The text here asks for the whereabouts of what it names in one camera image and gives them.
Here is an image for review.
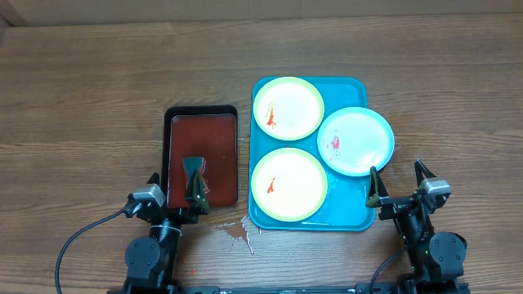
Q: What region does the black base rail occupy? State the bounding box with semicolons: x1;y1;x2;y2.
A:
106;281;471;294

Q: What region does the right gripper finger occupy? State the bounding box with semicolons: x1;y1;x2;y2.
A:
414;159;435;185
365;166;388;208

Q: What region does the light blue plate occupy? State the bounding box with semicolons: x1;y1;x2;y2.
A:
317;107;395;176

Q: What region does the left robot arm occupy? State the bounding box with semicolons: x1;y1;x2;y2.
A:
123;171;209;293

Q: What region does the green and orange sponge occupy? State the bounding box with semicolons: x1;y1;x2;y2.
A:
182;157;208;194

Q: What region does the teal plastic tray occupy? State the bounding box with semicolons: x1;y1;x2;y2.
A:
248;77;375;232

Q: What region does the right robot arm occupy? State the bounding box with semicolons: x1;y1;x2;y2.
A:
356;160;470;293

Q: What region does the yellow-green plate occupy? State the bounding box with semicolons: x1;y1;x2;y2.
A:
253;77;324;140
250;147;328;222

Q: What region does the black tray with red water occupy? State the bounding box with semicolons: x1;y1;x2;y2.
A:
161;105;238;208

